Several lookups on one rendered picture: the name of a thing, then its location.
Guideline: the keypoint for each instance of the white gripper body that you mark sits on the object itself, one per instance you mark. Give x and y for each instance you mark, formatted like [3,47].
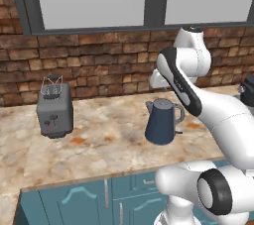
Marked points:
[159,79]

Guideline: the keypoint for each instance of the teal drawer front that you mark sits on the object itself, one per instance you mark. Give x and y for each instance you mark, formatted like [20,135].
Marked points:
[139,184]

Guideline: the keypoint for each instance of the black coffee machine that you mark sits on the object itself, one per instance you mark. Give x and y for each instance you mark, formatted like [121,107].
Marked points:
[248,93]

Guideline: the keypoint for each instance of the grey toaster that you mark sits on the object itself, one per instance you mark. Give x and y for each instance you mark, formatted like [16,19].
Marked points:
[55,113]

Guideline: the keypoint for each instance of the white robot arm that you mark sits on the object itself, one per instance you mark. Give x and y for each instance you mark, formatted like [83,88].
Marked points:
[228,120]

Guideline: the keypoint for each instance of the teal cupboard door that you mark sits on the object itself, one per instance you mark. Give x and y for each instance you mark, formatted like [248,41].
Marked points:
[76,202]
[142,212]

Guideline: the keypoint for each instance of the dark blue kettle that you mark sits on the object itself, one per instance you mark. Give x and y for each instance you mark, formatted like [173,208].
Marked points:
[160,123]

